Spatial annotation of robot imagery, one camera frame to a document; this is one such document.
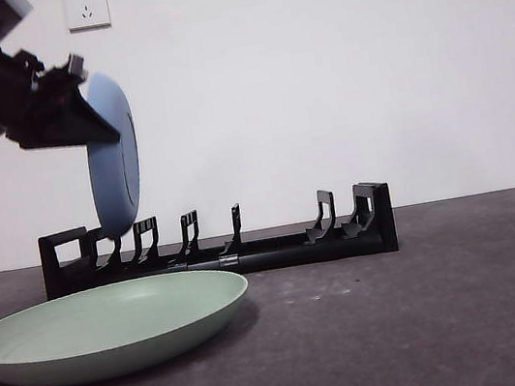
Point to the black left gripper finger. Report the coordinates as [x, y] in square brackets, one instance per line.
[70, 122]

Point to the blue round plate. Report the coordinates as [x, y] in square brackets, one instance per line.
[114, 186]

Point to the green round plate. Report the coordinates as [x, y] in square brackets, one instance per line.
[113, 333]

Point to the black plastic plate rack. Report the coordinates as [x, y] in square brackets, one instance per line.
[296, 253]

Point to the white wall socket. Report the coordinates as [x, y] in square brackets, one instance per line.
[87, 9]

